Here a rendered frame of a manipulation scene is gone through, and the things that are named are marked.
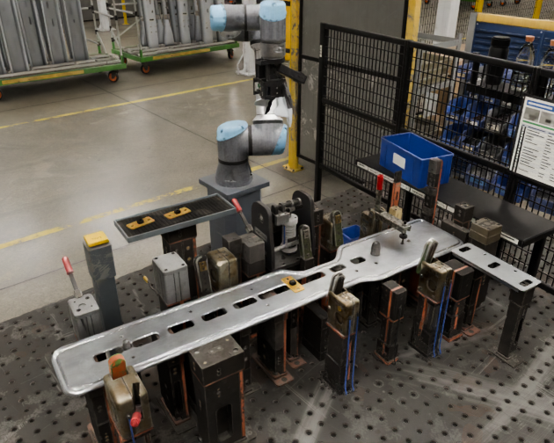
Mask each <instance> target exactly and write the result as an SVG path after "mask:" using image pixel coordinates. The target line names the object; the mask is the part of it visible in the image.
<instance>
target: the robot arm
mask: <svg viewBox="0 0 554 443"><path fill-rule="evenodd" d="M209 13H210V27H211V30H212V31H218V32H219V33H220V34H221V35H222V36H223V37H224V38H227V39H229V40H234V41H242V42H250V47H251V48H252V49H253V50H254V57H255V77H254V78H253V95H256V101H255V103H254V105H255V106H256V112H257V115H256V117H255V118H254V119H253V121H252V125H249V126H248V124H247V122H246V121H244V120H232V121H228V122H225V123H223V124H221V125H220V126H219V127H218V128H217V137H216V140H217V150H218V165H217V168H216V172H215V182H216V183H217V184H218V185H220V186H223V187H229V188H236V187H242V186H246V185H249V184H250V183H251V182H252V180H253V175H252V171H251V167H250V165H249V163H248V156H272V155H280V154H282V153H283V152H284V149H285V146H286V140H287V125H286V124H283V119H282V118H281V117H286V118H287V123H288V127H291V124H292V107H293V106H292V98H291V94H290V91H289V89H288V84H287V81H286V78H285V76H286V77H288V78H290V79H292V81H294V82H295V83H297V84H305V81H306V79H307V76H305V75H304V74H303V73H302V72H301V71H297V70H294V69H291V68H290V67H288V66H286V65H284V64H282V63H283V62H285V55H286V16H287V12H286V4H285V3H284V2H283V1H280V0H266V1H262V2H261V3H260V4H218V5H212V6H210V9H209ZM254 83H255V84H256V90H255V88H254Z"/></svg>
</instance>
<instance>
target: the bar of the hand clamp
mask: <svg viewBox="0 0 554 443"><path fill-rule="evenodd" d="M370 210H374V209H372V208H371V209H370ZM374 211H375V210H374ZM375 218H377V219H378V220H380V221H382V222H384V223H386V224H388V225H389V226H391V227H392V228H394V229H396V230H398V231H399V232H401V234H399V237H400V238H401V239H406V238H407V237H408V235H406V230H408V231H411V227H412V226H411V225H409V224H408V223H406V221H401V220H400V219H398V218H397V217H395V216H394V215H392V214H389V213H387V212H386V211H384V210H382V209H381V208H380V213H378V212H376V211H375Z"/></svg>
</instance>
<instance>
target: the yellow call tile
mask: <svg viewBox="0 0 554 443"><path fill-rule="evenodd" d="M84 240H85V242H86V243H87V244H88V246H89V247H92V246H95V245H99V244H102V243H108V242H109V239H108V238H107V236H106V234H105V233H104V232H103V231H99V232H96V233H92V234H89V235H86V236H84Z"/></svg>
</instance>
